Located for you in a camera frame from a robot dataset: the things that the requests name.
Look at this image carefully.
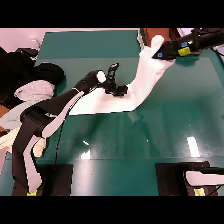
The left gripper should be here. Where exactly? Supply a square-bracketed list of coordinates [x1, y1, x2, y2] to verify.
[103, 81, 130, 98]

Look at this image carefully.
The white garment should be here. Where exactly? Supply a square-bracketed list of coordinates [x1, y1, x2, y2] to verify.
[68, 34, 177, 116]

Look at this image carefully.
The black garment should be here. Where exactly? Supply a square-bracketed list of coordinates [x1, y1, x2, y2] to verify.
[0, 46, 67, 105]

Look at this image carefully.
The pale grey garment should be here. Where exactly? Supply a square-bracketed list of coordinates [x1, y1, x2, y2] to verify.
[0, 99, 38, 132]

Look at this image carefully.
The cream garment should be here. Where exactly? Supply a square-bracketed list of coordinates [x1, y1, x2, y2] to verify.
[0, 131, 47, 158]

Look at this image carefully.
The black cable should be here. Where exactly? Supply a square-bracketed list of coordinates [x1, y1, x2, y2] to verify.
[53, 111, 65, 165]

